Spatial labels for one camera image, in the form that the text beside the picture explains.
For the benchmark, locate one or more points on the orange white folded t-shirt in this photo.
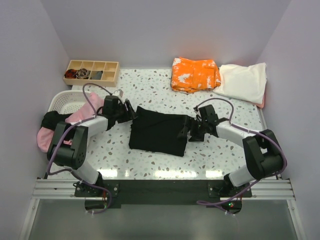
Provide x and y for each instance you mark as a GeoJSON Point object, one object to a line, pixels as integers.
{"type": "Point", "coordinates": [190, 76]}

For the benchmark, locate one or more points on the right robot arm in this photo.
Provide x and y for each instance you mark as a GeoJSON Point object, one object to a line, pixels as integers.
{"type": "Point", "coordinates": [263, 155]}

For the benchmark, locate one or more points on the white laundry basket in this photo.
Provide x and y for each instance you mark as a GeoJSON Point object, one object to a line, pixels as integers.
{"type": "Point", "coordinates": [69, 101]}

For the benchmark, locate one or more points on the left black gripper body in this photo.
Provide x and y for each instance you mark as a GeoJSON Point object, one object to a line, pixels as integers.
{"type": "Point", "coordinates": [120, 112]}

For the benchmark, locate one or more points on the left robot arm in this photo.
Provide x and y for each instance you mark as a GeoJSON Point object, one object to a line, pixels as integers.
{"type": "Point", "coordinates": [68, 148]}

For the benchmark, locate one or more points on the grey rolled fabric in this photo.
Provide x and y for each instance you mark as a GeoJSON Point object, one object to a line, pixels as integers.
{"type": "Point", "coordinates": [96, 75]}

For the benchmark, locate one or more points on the brown patterned rolled fabric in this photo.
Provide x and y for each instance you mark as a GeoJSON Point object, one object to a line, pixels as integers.
{"type": "Point", "coordinates": [82, 73]}

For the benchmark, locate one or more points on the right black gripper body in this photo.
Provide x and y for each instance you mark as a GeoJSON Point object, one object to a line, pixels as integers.
{"type": "Point", "coordinates": [197, 129]}

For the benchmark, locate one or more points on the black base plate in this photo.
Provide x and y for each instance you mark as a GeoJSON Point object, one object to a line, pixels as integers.
{"type": "Point", "coordinates": [168, 192]}

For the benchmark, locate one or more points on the pink t-shirt in basket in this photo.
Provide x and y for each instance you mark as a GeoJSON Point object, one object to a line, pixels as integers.
{"type": "Point", "coordinates": [44, 136]}

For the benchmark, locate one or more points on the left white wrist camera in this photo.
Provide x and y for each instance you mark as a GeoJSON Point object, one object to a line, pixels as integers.
{"type": "Point", "coordinates": [119, 93]}

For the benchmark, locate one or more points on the black t-shirt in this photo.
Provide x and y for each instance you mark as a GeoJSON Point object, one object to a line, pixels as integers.
{"type": "Point", "coordinates": [157, 132]}

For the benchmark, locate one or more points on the black garment in basket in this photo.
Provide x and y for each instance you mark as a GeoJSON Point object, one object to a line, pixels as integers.
{"type": "Point", "coordinates": [52, 118]}

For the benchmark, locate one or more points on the pink folded t-shirt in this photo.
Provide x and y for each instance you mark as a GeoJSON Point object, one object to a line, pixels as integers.
{"type": "Point", "coordinates": [261, 105]}

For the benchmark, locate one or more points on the red black rolled fabric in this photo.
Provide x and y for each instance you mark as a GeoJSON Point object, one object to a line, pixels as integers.
{"type": "Point", "coordinates": [70, 74]}

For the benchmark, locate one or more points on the aluminium rail frame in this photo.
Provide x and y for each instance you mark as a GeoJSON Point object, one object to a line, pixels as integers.
{"type": "Point", "coordinates": [55, 213]}

